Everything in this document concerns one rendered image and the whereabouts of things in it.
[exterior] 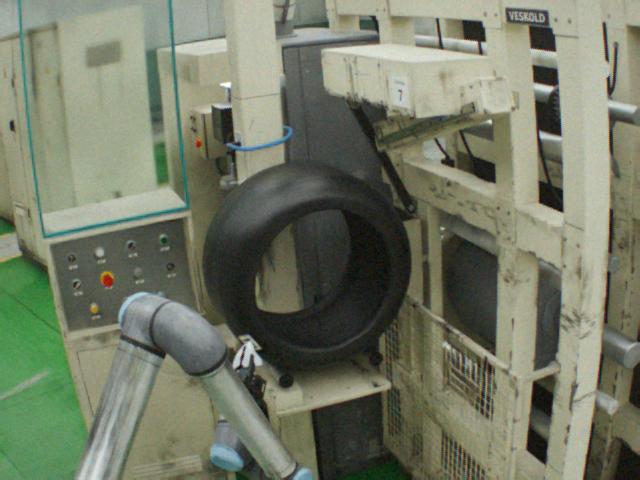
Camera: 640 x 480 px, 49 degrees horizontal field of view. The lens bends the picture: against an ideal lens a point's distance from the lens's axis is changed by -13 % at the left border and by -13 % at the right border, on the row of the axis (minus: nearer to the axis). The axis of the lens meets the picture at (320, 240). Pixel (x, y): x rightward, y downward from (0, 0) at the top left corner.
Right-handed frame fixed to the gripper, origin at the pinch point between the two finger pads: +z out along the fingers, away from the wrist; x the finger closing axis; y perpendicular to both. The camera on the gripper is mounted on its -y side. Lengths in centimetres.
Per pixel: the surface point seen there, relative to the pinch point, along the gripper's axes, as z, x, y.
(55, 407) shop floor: 24, -215, 62
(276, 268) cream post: 38.1, -12.9, 16.0
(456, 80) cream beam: 50, 73, -20
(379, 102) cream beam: 53, 48, -19
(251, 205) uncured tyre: 28.0, 12.9, -21.6
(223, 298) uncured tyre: 7.8, -0.1, -11.9
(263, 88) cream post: 72, 7, -26
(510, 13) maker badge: 69, 91, -21
